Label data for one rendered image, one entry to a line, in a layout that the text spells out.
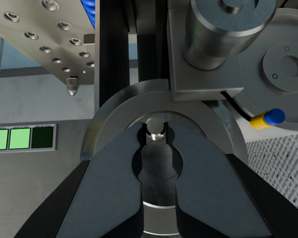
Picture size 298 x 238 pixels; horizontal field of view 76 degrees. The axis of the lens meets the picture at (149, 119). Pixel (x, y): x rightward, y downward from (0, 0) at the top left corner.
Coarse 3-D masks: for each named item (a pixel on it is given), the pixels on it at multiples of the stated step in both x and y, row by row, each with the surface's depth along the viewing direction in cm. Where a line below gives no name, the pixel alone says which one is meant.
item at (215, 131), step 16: (144, 96) 16; (160, 96) 16; (112, 112) 16; (128, 112) 16; (144, 112) 16; (176, 112) 16; (192, 112) 16; (208, 112) 16; (112, 128) 16; (208, 128) 16; (224, 128) 16; (96, 144) 16; (224, 144) 15; (144, 208) 15; (144, 224) 14; (160, 224) 14; (176, 224) 14
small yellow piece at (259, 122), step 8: (224, 96) 14; (232, 104) 13; (240, 112) 13; (264, 112) 11; (272, 112) 10; (280, 112) 10; (248, 120) 13; (256, 120) 11; (264, 120) 11; (272, 120) 10; (280, 120) 10; (256, 128) 12
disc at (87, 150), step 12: (144, 84) 18; (156, 84) 18; (168, 84) 18; (120, 96) 18; (132, 96) 18; (108, 108) 18; (216, 108) 17; (96, 120) 18; (228, 120) 17; (96, 132) 17; (228, 132) 17; (240, 132) 17; (84, 144) 17; (240, 144) 17; (84, 156) 17; (240, 156) 16
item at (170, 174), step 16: (160, 112) 16; (192, 128) 15; (160, 144) 15; (144, 160) 15; (160, 160) 15; (144, 176) 15; (160, 176) 15; (176, 176) 14; (144, 192) 14; (160, 192) 14; (160, 208) 14
